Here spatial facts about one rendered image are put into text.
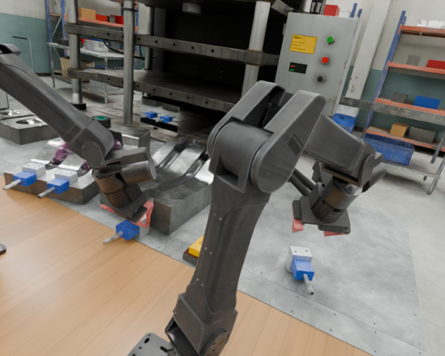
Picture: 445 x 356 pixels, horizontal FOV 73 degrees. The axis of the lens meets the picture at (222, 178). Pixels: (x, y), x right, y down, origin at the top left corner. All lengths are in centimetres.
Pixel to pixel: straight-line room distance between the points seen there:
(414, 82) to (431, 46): 66
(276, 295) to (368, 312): 21
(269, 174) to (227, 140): 6
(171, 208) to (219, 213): 45
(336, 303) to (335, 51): 104
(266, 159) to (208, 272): 17
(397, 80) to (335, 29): 580
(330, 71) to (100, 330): 127
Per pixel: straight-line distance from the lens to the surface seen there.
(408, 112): 411
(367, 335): 74
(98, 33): 207
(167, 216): 82
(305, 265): 77
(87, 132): 64
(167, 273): 74
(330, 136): 44
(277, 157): 33
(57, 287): 73
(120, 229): 81
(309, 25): 149
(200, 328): 44
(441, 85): 723
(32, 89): 67
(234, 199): 34
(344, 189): 59
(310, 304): 74
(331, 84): 146
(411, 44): 724
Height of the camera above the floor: 129
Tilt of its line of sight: 23 degrees down
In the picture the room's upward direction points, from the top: 9 degrees clockwise
